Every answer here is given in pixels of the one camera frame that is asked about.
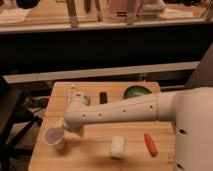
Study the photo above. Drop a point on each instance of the black side stand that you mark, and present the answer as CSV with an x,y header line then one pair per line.
x,y
12,112

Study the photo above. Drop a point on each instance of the white tube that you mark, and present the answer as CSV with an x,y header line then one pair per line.
x,y
71,93

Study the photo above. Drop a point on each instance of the black rectangular block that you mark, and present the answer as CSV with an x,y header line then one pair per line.
x,y
103,97

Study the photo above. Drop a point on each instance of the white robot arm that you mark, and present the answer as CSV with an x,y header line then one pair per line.
x,y
191,111

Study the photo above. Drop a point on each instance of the orange carrot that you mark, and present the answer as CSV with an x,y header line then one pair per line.
x,y
150,145

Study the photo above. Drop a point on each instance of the white sponge block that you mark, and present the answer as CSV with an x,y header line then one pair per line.
x,y
117,147

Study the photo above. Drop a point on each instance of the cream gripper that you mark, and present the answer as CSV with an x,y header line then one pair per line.
x,y
80,132

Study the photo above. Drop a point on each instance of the wooden board table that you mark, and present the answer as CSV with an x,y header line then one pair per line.
x,y
91,152

